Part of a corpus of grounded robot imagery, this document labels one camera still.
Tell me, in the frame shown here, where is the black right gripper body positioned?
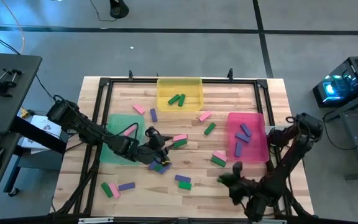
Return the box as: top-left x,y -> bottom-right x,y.
226,161 -> 255,206

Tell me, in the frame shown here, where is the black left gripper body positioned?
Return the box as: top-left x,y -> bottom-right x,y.
135,126 -> 168,166

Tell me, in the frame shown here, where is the green translucent plastic bin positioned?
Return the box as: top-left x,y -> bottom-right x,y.
99,113 -> 147,166

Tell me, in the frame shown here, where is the yellow translucent plastic bin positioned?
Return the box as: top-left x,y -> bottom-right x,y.
156,77 -> 204,112

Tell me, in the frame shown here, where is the pink translucent plastic bin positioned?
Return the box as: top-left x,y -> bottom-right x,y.
227,112 -> 270,163

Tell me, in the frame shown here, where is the white paper sheet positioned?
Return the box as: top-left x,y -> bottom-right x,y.
20,114 -> 62,155

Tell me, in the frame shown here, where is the black stand base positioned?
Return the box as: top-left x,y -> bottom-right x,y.
109,0 -> 130,19

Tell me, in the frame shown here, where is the black side desk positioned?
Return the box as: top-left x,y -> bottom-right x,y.
0,53 -> 68,211

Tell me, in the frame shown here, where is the black desktop computer case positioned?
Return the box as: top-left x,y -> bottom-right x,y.
312,55 -> 358,109

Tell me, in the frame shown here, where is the silver aluminium bracket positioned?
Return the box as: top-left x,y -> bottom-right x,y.
78,217 -> 114,224
252,218 -> 288,224

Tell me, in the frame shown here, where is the black metal table frame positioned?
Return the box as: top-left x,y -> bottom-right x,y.
50,68 -> 313,223

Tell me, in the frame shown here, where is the orange hanging cable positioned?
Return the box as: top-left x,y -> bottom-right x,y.
0,0 -> 26,55

